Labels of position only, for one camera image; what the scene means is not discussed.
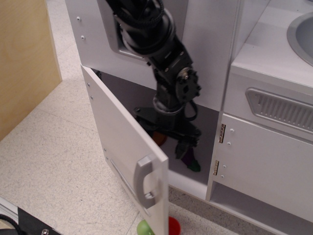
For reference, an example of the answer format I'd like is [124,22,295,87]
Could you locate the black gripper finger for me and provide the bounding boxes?
[175,141,190,159]

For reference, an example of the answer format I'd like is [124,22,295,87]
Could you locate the lower brass hinge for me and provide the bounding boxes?
[213,160,219,175]

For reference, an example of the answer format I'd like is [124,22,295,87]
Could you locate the silver fridge door handle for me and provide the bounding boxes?
[134,156,156,209]

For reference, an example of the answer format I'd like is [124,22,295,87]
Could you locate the white toy fridge cabinet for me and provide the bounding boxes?
[65,0,271,203]

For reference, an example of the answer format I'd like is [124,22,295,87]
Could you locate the black bracket with screw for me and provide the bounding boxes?
[18,208,61,235]

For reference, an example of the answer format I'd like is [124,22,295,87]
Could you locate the black cable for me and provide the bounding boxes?
[0,213,22,235]

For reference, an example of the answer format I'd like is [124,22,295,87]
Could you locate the grey toy sink basin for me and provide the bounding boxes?
[287,12,313,66]

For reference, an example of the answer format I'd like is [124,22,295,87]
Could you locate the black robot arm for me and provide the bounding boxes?
[107,0,201,159]

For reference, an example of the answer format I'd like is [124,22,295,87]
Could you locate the aluminium frame rail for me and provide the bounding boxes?
[0,197,19,224]

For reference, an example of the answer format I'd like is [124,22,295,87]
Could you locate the brass hinge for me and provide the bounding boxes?
[219,124,225,143]
[213,160,219,175]

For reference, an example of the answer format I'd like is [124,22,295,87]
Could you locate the white toy kitchen counter unit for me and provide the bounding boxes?
[207,0,313,235]

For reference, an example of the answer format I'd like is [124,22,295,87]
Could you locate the silver vent grille panel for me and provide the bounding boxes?
[245,88,313,132]

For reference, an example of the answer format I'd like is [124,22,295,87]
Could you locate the upper brass hinge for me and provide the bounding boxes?
[219,124,225,143]

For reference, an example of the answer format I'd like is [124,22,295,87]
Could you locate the green toy ball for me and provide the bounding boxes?
[136,220,154,235]

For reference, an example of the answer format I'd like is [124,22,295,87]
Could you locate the plywood board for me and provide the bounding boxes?
[0,0,62,139]

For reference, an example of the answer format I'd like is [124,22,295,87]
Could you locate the white fridge door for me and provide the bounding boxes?
[81,66,169,235]

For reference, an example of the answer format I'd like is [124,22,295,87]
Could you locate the red toy cup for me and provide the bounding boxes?
[168,216,181,235]

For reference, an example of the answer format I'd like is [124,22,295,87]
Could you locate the white cabinet door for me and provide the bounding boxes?
[214,115,313,210]

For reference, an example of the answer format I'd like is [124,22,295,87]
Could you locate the orange toy item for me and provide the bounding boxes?
[152,131,167,146]

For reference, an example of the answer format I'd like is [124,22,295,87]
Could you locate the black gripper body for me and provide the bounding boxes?
[134,107,201,146]

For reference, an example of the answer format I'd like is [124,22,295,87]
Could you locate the purple toy eggplant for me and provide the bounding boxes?
[181,148,201,172]

